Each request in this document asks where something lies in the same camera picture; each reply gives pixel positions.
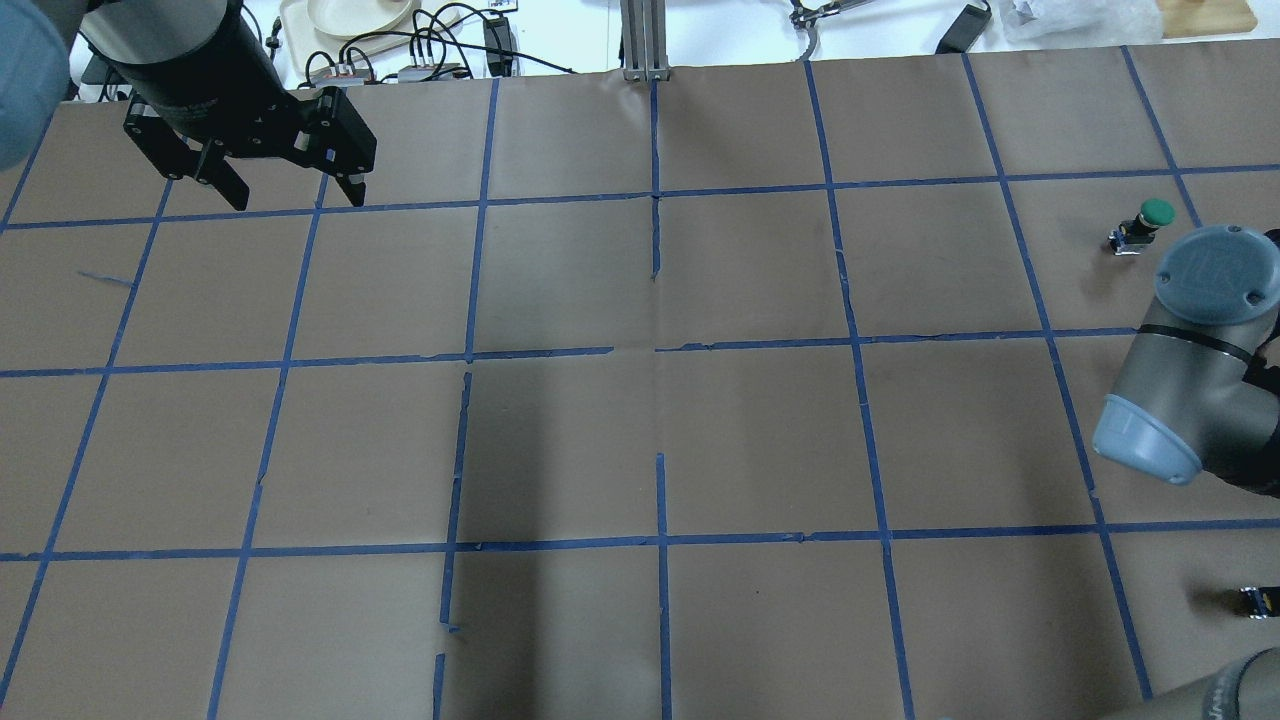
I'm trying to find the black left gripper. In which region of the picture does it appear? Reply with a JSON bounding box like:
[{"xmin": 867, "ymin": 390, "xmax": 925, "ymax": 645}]
[{"xmin": 79, "ymin": 1, "xmax": 378, "ymax": 211}]

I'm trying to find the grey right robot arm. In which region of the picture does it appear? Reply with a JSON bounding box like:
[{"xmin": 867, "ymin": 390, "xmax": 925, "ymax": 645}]
[{"xmin": 1091, "ymin": 224, "xmax": 1279, "ymax": 497}]

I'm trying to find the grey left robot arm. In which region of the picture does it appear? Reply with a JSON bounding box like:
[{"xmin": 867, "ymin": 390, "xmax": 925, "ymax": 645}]
[{"xmin": 1, "ymin": 1, "xmax": 378, "ymax": 211}]

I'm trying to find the green push button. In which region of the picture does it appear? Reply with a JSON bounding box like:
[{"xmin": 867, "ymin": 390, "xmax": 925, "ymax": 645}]
[{"xmin": 1107, "ymin": 199, "xmax": 1176, "ymax": 256}]

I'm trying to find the beige tray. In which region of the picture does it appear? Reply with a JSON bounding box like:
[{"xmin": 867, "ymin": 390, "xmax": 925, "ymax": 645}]
[{"xmin": 278, "ymin": 1, "xmax": 460, "ymax": 73}]

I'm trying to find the beige plate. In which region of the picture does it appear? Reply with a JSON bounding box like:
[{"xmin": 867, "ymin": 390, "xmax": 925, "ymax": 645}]
[{"xmin": 303, "ymin": 0, "xmax": 419, "ymax": 38}]

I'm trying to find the black power adapter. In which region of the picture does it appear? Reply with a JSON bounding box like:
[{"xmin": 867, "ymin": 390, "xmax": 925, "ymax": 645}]
[{"xmin": 934, "ymin": 1, "xmax": 993, "ymax": 55}]

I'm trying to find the small black connector block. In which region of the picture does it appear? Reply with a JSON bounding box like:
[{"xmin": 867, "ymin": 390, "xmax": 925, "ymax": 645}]
[{"xmin": 1236, "ymin": 585, "xmax": 1280, "ymax": 619}]

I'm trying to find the aluminium frame post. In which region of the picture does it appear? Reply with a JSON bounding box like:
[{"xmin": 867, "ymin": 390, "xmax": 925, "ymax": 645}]
[{"xmin": 620, "ymin": 0, "xmax": 671, "ymax": 82}]

